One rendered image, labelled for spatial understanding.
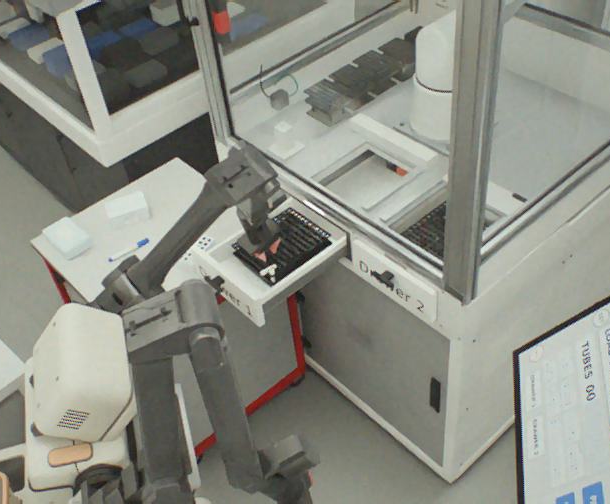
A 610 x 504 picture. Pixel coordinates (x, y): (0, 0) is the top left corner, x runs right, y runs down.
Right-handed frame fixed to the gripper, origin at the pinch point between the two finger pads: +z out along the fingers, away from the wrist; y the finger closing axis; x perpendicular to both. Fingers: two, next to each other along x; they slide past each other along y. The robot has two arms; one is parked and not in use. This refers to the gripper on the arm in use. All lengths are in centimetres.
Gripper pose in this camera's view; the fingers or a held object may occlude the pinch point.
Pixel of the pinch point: (267, 254)
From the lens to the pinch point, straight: 199.8
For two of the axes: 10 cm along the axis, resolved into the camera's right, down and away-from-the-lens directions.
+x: 6.4, 5.3, -5.5
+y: -7.3, 6.3, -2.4
